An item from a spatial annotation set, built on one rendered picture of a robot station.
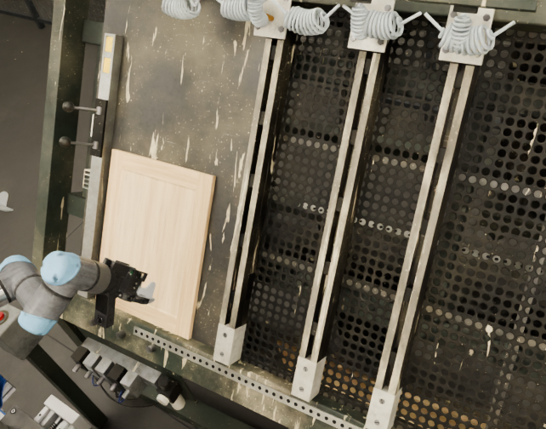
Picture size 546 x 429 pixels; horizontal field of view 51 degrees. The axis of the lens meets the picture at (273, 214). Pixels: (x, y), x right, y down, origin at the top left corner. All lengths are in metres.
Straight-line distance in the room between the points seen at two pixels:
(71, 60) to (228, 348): 1.18
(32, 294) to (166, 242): 0.69
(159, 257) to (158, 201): 0.19
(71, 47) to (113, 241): 0.72
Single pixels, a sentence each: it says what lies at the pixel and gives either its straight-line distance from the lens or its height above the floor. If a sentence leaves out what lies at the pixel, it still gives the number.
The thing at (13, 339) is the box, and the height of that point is 0.87.
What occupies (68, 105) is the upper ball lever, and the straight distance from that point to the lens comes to 2.04.
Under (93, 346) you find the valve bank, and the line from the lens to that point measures 2.32.
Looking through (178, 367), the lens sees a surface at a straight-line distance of 2.01.
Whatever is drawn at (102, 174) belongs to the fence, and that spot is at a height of 1.26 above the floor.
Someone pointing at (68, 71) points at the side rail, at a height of 1.50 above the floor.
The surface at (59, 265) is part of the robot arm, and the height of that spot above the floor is 1.64.
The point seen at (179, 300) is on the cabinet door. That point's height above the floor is 0.98.
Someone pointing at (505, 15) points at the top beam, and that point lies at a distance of 1.45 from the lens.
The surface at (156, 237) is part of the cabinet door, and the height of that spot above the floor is 1.13.
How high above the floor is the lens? 2.52
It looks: 46 degrees down
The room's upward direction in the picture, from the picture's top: 15 degrees counter-clockwise
